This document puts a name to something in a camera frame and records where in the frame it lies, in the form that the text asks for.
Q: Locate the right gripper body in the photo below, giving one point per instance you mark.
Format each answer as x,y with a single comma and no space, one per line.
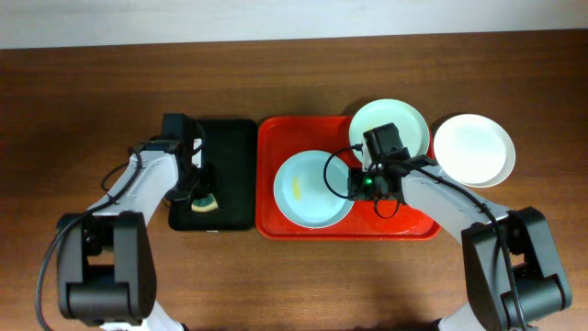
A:
366,185

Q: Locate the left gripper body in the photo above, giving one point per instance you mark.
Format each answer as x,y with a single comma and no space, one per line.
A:
195,185

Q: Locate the green and yellow sponge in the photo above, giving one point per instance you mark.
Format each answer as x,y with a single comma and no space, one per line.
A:
205,204

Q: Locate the light blue plate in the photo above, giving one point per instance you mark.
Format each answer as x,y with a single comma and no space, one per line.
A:
310,187

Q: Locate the white plate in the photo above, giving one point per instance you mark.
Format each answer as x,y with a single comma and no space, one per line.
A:
474,150

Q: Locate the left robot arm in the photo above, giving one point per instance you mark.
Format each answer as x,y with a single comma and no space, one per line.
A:
105,271

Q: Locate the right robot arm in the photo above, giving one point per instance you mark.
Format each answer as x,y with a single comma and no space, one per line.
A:
513,272

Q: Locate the black plastic tray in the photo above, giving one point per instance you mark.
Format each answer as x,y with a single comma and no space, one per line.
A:
229,154

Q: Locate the red plastic tray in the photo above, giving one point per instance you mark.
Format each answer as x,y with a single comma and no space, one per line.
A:
281,137

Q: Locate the pale green plate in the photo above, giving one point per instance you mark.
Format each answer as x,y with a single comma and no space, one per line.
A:
413,129

